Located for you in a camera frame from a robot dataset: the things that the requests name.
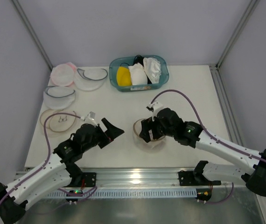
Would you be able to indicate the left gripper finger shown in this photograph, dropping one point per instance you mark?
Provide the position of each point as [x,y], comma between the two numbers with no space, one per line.
[113,132]
[107,124]

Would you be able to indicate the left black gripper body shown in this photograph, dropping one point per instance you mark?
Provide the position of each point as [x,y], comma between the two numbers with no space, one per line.
[103,136]

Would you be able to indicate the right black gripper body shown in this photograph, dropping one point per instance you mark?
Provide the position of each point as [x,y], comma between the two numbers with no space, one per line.
[152,127]

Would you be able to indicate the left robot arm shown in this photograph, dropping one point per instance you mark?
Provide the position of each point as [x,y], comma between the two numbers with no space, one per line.
[17,197]

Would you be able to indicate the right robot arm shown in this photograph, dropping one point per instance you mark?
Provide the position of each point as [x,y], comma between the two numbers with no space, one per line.
[247,167]

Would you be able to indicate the white blue-trim laundry bag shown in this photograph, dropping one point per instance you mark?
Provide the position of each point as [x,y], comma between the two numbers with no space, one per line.
[58,97]

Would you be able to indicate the yellow bra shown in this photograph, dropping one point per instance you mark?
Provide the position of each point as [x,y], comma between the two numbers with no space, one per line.
[123,77]

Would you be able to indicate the white grey-trim laundry bag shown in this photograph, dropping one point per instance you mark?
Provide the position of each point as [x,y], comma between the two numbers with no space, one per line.
[90,79]

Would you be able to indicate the white folded bra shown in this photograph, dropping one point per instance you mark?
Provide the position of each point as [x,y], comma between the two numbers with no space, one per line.
[138,75]

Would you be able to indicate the white lace bra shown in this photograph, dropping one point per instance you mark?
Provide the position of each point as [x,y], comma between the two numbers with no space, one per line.
[152,68]

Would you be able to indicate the pink mesh laundry bag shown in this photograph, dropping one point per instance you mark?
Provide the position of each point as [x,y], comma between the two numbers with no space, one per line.
[63,74]

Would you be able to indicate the black bra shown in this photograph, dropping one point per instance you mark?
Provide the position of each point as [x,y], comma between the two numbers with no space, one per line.
[137,59]

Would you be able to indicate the teal plastic basket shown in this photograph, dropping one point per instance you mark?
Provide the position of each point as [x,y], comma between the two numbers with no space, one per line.
[115,64]

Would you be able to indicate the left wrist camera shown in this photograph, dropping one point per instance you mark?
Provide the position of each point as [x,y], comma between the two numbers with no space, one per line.
[91,116]

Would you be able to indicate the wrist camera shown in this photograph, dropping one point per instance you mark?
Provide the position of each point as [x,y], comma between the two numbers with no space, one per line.
[154,108]
[91,116]

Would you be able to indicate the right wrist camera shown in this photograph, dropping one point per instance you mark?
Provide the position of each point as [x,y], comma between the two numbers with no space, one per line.
[154,108]

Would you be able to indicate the aluminium mounting rail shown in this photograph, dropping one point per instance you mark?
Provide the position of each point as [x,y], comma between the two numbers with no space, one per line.
[119,177]

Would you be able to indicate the white slotted cable duct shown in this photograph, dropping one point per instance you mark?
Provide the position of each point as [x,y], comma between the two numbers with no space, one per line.
[140,193]

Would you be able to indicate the right side aluminium rail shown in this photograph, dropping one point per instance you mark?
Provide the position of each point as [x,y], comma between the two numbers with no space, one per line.
[230,120]

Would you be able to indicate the right frame post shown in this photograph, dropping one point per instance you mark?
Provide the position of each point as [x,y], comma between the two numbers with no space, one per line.
[237,31]

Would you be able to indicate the frame post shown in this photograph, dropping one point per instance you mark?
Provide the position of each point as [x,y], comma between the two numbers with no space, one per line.
[237,31]
[24,19]

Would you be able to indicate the left frame post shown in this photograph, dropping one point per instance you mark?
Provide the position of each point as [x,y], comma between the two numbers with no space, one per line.
[24,19]

